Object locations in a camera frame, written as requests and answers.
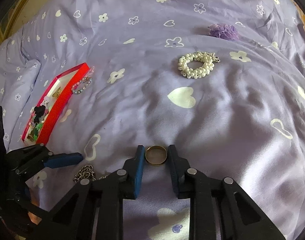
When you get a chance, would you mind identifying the purple flower hair clip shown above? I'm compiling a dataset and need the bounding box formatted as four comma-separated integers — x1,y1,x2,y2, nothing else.
208,23,239,41

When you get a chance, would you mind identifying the silver black braided chain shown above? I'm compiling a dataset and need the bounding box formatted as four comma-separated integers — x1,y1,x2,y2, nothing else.
73,164,97,183

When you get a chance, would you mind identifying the purple floral bed sheet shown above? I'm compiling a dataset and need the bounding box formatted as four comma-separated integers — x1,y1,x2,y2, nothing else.
0,0,305,239

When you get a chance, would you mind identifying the white pearl bracelet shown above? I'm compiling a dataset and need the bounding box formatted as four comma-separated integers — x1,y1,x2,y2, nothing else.
177,51,221,80

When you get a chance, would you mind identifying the pastel crystal bead bracelet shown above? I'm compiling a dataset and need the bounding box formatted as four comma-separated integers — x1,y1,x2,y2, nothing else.
71,76,93,95

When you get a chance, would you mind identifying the yellow bow hair clip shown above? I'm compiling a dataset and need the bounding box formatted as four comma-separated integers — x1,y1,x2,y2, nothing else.
52,87,61,99

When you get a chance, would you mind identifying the red white jewelry box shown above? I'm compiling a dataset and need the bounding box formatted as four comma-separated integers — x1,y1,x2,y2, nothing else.
21,63,91,146

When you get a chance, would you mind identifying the gold ring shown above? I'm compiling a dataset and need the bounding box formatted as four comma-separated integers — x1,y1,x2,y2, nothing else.
144,145,168,167

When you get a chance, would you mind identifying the black flower hair scrunchie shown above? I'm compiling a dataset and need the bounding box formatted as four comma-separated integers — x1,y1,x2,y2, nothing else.
33,105,46,124

